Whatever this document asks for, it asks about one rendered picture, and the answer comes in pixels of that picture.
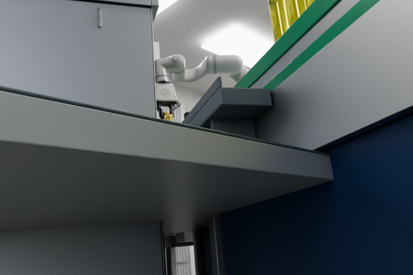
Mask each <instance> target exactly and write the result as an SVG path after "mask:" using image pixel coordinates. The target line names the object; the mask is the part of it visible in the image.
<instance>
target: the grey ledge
mask: <svg viewBox="0 0 413 275"><path fill-rule="evenodd" d="M271 106H272V97H271V92H270V89H263V88H235V87H222V81H221V77H218V78H217V79H216V80H215V81H214V82H213V84H212V85H211V87H210V88H209V89H208V90H207V91H206V93H205V94H204V95H203V96H202V97H201V99H200V100H199V101H198V103H197V104H196V105H195V106H194V108H193V109H192V110H191V111H190V112H189V114H188V115H187V116H186V118H185V119H184V120H183V121H182V123H185V124H188V125H194V126H199V127H203V128H208V129H212V130H218V131H223V132H227V133H232V134H237V135H241V136H247V137H251V138H256V135H255V129H254V121H253V120H254V119H255V118H257V117H258V116H260V115H261V114H262V113H263V112H265V111H266V110H267V109H268V108H270V107H271Z"/></svg>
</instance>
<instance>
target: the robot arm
mask: <svg viewBox="0 0 413 275"><path fill-rule="evenodd" d="M154 64H155V89H156V102H157V111H158V113H159V117H160V118H161V119H163V109H162V108H161V107H169V109H170V115H173V118H174V110H175V109H176V108H178V107H180V105H181V104H180V103H179V101H178V100H177V95H176V91H175V88H174V86H173V84H172V83H171V80H170V78H171V79H172V80H173V81H175V82H181V83H182V82H195V81H197V80H199V79H202V78H204V77H205V76H207V75H209V74H227V75H229V76H230V77H231V78H232V79H233V80H234V81H236V82H237V83H238V82H239V80H240V79H241V78H242V77H243V76H244V75H245V74H246V73H247V72H248V71H249V70H248V69H247V68H246V67H245V66H244V65H243V61H242V59H241V58H240V57H239V56H238V55H215V56H207V57H206V58H205V59H204V60H203V62H202V63H201V64H200V65H199V66H198V67H196V68H194V69H186V65H185V59H184V57H183V56H182V55H173V56H169V57H167V58H164V59H156V60H154ZM175 104H176V105H175Z"/></svg>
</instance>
